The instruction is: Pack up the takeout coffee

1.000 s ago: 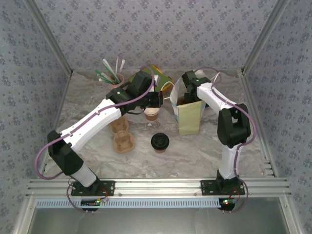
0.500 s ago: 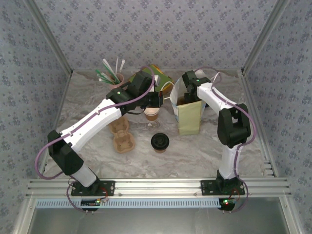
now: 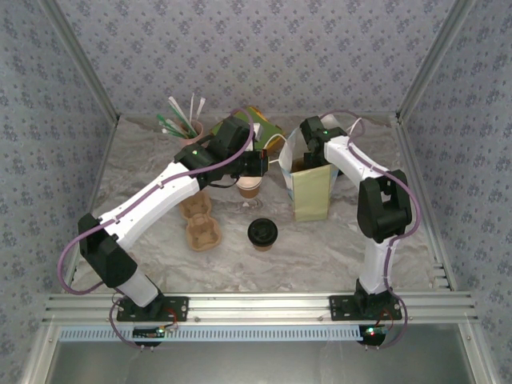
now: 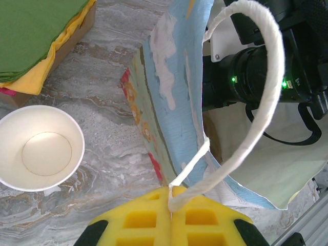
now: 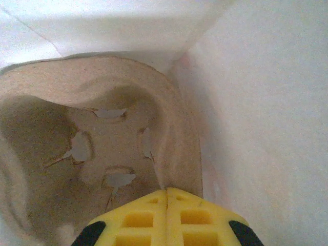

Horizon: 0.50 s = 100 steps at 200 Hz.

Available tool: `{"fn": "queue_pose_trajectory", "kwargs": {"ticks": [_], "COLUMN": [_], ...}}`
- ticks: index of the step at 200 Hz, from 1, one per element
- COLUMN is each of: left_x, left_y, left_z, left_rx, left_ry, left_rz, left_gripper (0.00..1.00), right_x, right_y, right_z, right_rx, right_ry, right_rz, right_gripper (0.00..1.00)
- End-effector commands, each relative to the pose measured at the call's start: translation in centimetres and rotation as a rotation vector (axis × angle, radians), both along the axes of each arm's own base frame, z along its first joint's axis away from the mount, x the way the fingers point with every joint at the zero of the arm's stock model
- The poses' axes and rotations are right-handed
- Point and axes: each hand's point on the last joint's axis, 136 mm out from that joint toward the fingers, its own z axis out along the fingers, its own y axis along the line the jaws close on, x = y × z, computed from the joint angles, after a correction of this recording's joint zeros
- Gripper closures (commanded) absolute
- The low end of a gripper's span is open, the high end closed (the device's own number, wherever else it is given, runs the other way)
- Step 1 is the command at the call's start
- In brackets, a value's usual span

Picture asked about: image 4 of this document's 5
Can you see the yellow paper napkin stack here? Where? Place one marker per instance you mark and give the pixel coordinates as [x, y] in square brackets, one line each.
[33, 79]

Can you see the green paper napkin stack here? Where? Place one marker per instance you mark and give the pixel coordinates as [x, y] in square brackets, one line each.
[30, 33]

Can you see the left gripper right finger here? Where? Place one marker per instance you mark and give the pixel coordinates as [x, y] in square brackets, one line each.
[217, 225]

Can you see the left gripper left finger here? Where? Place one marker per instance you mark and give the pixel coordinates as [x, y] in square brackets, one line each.
[133, 223]

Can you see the painted paper gift bag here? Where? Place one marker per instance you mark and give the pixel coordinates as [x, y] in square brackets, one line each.
[174, 89]

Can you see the pink paper napkin stack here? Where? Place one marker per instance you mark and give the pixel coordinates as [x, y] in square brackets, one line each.
[7, 91]

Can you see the cardboard napkin box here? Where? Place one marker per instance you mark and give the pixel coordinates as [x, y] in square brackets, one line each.
[71, 48]

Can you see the brown paper cup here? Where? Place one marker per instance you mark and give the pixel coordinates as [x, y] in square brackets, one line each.
[43, 151]

